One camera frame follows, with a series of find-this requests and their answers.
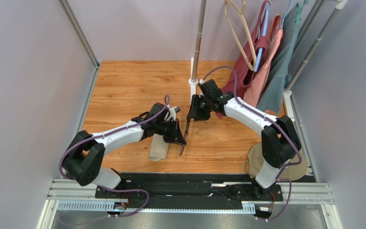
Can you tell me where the rack pole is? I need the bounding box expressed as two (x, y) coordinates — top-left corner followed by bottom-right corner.
(192, 0), (207, 80)
(284, 0), (348, 96)

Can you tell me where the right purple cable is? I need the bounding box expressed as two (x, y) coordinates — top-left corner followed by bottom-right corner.
(202, 65), (303, 222)

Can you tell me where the right white rack foot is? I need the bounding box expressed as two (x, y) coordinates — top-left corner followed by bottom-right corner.
(283, 90), (295, 122)

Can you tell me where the beige wooden hanger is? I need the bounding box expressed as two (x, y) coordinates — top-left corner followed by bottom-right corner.
(224, 0), (256, 72)

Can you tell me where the left rack pole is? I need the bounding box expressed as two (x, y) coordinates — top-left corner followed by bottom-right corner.
(192, 0), (207, 80)

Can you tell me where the left aluminium corner post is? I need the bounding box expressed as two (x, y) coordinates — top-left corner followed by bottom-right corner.
(58, 0), (100, 70)

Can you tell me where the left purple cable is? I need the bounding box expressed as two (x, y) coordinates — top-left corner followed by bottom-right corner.
(58, 94), (150, 218)

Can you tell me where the beige cloth napkin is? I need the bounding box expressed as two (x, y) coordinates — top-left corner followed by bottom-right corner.
(148, 134), (169, 162)

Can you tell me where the purple cable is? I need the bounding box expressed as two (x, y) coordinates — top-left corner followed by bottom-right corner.
(202, 65), (303, 222)
(58, 94), (150, 218)

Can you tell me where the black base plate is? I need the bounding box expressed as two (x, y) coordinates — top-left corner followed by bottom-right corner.
(93, 173), (286, 210)

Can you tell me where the teal shirt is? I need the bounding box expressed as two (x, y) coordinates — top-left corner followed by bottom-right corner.
(256, 2), (303, 114)

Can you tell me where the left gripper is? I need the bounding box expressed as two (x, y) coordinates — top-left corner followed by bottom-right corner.
(155, 118), (186, 146)

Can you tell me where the blue hanger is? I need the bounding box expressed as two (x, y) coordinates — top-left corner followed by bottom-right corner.
(254, 0), (271, 72)

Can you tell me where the maroon tank top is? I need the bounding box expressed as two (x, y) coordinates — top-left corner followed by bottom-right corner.
(222, 0), (259, 98)

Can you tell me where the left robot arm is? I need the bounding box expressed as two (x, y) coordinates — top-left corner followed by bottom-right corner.
(59, 103), (186, 189)

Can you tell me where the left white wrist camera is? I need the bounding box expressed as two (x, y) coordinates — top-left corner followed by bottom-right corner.
(165, 106), (181, 121)

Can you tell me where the right rack pole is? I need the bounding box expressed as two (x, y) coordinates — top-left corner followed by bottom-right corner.
(284, 0), (348, 96)

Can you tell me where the pink shirt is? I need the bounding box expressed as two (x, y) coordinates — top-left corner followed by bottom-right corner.
(243, 14), (283, 107)

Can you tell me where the aluminium frame rail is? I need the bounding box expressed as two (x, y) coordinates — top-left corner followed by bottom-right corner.
(37, 179), (342, 229)

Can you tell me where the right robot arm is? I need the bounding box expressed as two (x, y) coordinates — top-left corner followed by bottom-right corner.
(187, 80), (301, 198)

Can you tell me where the right aluminium corner post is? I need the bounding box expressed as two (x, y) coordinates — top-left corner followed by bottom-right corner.
(287, 0), (325, 73)

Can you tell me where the aluminium corner post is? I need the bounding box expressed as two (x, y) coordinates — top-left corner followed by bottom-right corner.
(58, 0), (100, 70)
(287, 0), (325, 73)

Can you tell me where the beige baseball cap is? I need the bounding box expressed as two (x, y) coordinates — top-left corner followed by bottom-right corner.
(245, 142), (307, 181)

